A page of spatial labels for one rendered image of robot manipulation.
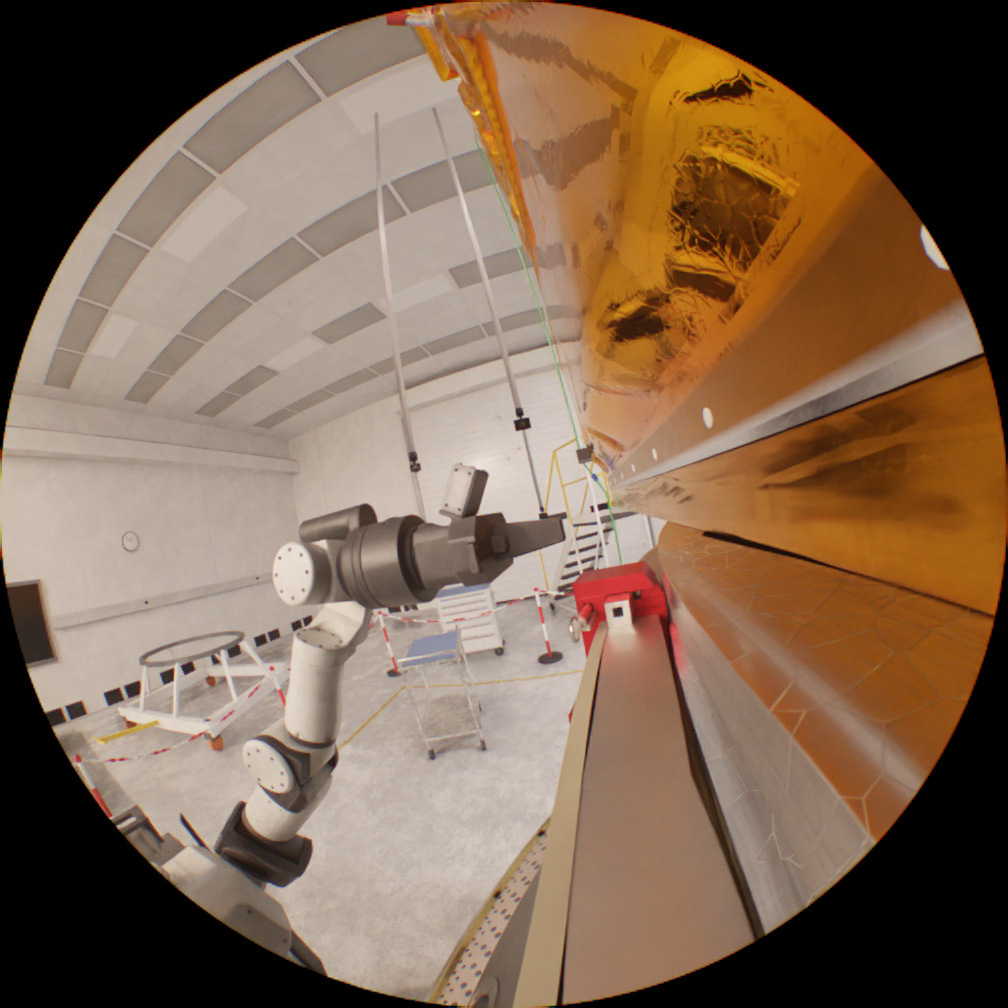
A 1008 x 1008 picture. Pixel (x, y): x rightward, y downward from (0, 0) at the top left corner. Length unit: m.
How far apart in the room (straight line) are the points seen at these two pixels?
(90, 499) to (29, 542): 1.49
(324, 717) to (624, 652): 0.35
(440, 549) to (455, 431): 7.73
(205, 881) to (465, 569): 0.60
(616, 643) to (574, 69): 0.26
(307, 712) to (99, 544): 7.23
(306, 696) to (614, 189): 0.48
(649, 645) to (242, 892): 0.63
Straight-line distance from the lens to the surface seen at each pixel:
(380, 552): 0.33
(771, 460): 0.15
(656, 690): 0.15
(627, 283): 0.19
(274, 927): 0.69
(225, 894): 0.65
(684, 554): 0.20
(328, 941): 2.28
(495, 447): 7.69
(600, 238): 0.19
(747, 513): 0.18
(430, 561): 0.30
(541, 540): 0.31
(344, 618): 0.46
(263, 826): 0.64
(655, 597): 0.25
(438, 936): 2.09
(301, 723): 0.46
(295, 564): 0.38
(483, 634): 4.83
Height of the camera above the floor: 1.79
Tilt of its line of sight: 2 degrees up
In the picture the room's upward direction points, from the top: 13 degrees counter-clockwise
